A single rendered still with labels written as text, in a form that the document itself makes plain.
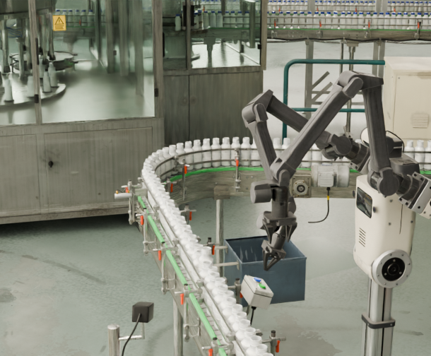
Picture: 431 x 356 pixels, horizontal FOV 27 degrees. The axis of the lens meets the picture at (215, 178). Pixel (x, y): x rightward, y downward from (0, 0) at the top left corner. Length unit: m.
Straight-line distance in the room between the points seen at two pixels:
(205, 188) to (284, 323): 1.01
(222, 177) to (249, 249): 1.00
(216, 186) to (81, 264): 1.59
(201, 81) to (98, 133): 2.28
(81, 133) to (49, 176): 0.41
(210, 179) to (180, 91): 3.67
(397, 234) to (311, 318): 2.37
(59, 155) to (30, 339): 1.82
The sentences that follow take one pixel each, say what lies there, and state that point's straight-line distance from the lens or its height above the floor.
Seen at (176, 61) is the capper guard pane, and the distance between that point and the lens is 8.78.
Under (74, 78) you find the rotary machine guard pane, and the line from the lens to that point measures 6.72.
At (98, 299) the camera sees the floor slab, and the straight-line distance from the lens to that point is 5.93.
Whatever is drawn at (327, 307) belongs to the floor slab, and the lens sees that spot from 5.82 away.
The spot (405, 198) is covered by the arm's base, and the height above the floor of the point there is 1.52.
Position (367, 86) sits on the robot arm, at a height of 1.93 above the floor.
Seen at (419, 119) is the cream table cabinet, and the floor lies 0.76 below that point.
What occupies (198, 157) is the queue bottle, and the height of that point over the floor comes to 1.07.
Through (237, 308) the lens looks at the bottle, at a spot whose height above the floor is 1.15.
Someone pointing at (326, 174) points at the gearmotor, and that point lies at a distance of 5.09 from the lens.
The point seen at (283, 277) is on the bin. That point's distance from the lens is 4.11.
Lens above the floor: 2.52
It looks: 18 degrees down
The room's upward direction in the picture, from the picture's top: straight up
